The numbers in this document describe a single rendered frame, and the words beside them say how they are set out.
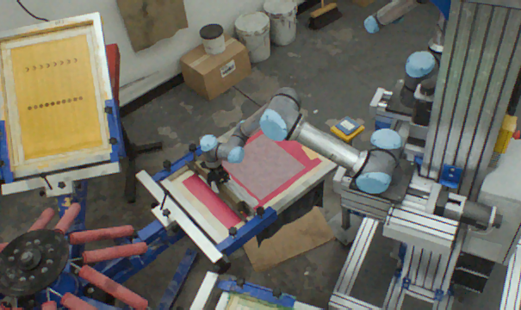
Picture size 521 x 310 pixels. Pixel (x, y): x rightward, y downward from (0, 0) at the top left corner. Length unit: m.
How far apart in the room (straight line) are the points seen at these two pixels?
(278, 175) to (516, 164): 1.08
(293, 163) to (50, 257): 1.23
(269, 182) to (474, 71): 1.16
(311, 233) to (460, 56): 1.95
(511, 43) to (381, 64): 2.99
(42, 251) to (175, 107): 2.59
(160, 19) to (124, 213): 1.57
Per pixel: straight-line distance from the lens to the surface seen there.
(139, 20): 4.23
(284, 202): 2.45
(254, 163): 2.68
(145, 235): 2.43
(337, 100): 4.38
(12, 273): 2.23
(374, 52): 4.88
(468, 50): 1.88
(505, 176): 2.33
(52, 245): 2.22
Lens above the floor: 2.96
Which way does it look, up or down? 48 degrees down
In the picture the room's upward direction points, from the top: 10 degrees counter-clockwise
